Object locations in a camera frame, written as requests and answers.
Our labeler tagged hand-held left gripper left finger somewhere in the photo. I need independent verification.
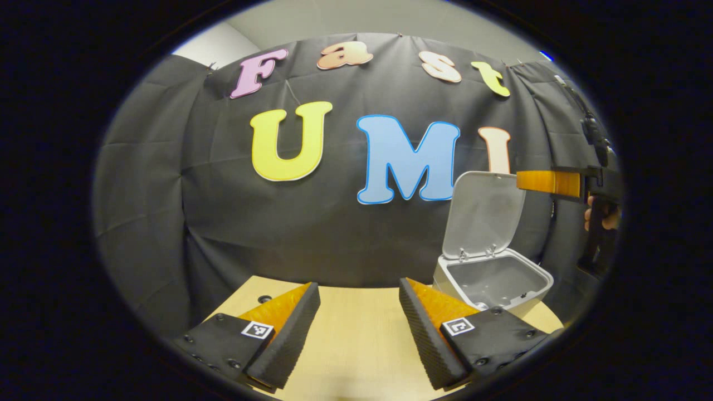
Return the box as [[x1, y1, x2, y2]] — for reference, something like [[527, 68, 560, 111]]
[[173, 282, 322, 390]]

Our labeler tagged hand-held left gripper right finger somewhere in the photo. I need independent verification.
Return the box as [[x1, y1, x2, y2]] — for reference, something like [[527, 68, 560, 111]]
[[398, 277, 560, 390]]

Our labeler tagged white desktop garbage bin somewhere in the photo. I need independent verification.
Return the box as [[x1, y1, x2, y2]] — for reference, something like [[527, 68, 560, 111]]
[[432, 170, 555, 319]]

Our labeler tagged wooden desktop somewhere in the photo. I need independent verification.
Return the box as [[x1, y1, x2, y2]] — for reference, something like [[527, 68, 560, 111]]
[[203, 276, 564, 401]]

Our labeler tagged black backdrop cloth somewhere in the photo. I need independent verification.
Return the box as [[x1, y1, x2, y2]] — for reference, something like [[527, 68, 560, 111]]
[[92, 32, 622, 340]]

